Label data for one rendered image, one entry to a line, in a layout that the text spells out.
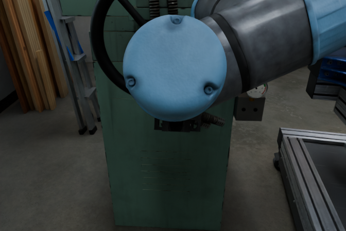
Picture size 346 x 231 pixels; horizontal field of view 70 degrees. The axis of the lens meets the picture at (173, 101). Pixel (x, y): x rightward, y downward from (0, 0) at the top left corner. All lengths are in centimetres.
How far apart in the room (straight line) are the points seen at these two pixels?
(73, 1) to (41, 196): 96
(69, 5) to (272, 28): 65
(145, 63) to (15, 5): 196
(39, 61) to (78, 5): 138
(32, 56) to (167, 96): 201
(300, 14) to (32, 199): 136
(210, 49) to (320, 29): 9
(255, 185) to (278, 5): 123
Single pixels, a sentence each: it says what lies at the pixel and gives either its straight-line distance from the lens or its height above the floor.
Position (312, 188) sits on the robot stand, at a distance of 112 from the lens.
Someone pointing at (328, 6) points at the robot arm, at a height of 90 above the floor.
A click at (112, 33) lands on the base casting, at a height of 79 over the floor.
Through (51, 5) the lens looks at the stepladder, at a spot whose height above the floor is 82.
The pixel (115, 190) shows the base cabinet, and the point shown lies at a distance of 105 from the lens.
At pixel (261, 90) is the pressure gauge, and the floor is 65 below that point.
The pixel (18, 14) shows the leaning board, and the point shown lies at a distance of 212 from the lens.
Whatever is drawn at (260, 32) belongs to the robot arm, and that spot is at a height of 88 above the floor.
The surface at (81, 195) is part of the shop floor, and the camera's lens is 136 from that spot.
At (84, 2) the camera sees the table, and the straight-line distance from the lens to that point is 77.
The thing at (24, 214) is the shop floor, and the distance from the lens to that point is 138.
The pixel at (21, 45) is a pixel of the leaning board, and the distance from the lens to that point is 211.
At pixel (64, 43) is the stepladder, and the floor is 62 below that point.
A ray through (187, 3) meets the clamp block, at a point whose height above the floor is 88.
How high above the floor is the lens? 92
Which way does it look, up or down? 25 degrees down
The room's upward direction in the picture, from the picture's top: straight up
